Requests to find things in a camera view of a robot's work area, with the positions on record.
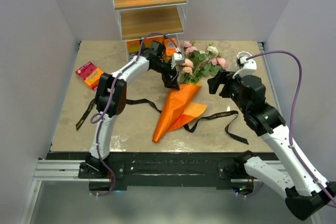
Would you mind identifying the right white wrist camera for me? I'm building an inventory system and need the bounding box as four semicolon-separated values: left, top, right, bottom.
233;56;257;79

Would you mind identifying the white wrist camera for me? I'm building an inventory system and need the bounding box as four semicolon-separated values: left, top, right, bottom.
233;56;257;79
171;52;185;68

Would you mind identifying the orange wrapping paper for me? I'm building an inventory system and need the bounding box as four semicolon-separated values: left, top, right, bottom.
152;82;207;143

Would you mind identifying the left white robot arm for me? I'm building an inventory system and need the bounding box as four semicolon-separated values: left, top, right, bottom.
85;41;185;178

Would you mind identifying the pink flower bouquet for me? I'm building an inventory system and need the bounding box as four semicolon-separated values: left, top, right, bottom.
180;40;226;84

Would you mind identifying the orange box bottom left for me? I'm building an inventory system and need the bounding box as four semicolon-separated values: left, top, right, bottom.
127;40;141;54

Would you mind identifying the orange box bottom right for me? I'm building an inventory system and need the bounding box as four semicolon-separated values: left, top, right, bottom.
163;37;180;57

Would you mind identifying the white wire wooden shelf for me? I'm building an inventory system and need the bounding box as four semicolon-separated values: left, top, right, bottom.
112;0;188;60

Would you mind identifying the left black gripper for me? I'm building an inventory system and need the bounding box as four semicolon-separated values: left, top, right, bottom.
152;60;180;90

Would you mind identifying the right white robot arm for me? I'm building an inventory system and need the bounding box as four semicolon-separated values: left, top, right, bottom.
207;70;335;220

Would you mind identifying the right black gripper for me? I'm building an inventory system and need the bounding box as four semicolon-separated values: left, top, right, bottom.
207;69;250;113

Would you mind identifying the purple cable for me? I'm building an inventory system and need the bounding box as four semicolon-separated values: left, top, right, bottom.
236;49;336;208
89;33;183;197

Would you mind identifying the orange box bottom middle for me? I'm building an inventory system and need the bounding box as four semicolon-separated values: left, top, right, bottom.
143;36;164;48

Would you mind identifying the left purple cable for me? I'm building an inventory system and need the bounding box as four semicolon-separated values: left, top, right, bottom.
89;33;183;197

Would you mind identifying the black printed ribbon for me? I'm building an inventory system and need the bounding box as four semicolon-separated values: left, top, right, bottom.
76;99;249;145

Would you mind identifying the white ribbed vase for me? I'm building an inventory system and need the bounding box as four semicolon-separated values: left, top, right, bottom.
235;51;252;69

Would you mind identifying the pink orange snack box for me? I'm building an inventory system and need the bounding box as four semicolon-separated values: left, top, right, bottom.
75;61;104;91

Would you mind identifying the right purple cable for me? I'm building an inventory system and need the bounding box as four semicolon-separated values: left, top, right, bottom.
236;49;336;208

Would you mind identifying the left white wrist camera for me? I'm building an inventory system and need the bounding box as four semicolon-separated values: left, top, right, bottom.
171;52;185;68

